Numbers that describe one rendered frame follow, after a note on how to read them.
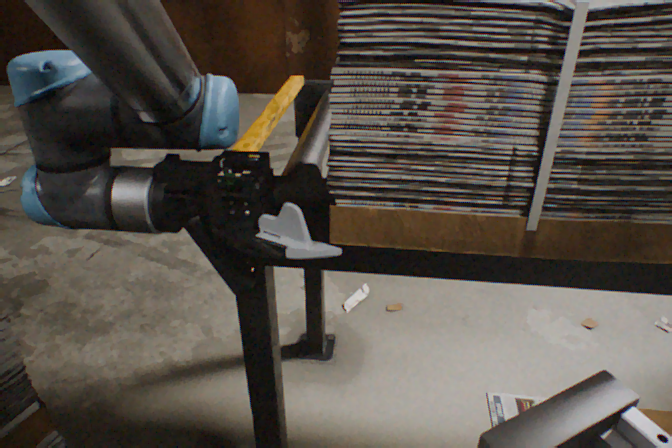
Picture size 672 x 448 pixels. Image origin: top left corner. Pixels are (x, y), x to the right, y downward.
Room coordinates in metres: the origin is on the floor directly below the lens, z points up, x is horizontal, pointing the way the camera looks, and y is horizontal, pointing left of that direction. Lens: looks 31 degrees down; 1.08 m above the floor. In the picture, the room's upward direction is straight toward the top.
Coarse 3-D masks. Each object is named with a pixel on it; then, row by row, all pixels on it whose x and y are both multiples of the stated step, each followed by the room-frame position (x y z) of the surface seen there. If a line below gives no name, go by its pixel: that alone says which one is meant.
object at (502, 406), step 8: (488, 392) 0.90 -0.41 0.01; (488, 400) 0.88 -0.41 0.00; (496, 400) 0.88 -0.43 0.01; (504, 400) 0.88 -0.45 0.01; (512, 400) 0.88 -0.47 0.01; (520, 400) 0.88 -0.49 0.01; (528, 400) 0.88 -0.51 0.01; (536, 400) 0.88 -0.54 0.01; (544, 400) 0.88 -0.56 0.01; (496, 408) 0.85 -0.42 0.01; (504, 408) 0.85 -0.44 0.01; (512, 408) 0.85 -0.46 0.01; (520, 408) 0.85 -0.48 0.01; (496, 416) 0.83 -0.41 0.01; (504, 416) 0.83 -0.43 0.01; (512, 416) 0.83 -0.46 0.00; (496, 424) 0.80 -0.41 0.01
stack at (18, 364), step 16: (0, 320) 0.34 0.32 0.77; (0, 336) 0.34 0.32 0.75; (0, 352) 0.34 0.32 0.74; (16, 352) 0.35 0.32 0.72; (0, 368) 0.33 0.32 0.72; (16, 368) 0.34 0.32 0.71; (0, 384) 0.32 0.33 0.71; (16, 384) 0.34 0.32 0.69; (0, 400) 0.32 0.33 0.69; (16, 400) 0.33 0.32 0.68; (32, 400) 0.34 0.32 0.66; (0, 416) 0.31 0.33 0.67; (16, 416) 0.33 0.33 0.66; (0, 432) 0.31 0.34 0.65
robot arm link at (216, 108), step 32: (32, 0) 0.32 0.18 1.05; (64, 0) 0.32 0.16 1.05; (96, 0) 0.33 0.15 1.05; (128, 0) 0.35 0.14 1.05; (64, 32) 0.34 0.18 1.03; (96, 32) 0.34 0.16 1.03; (128, 32) 0.35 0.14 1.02; (160, 32) 0.38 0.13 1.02; (96, 64) 0.36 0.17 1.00; (128, 64) 0.37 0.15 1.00; (160, 64) 0.39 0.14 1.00; (192, 64) 0.44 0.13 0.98; (128, 96) 0.39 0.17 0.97; (160, 96) 0.40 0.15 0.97; (192, 96) 0.43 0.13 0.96; (224, 96) 0.46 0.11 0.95; (128, 128) 0.45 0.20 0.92; (160, 128) 0.43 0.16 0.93; (192, 128) 0.45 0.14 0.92; (224, 128) 0.46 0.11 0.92
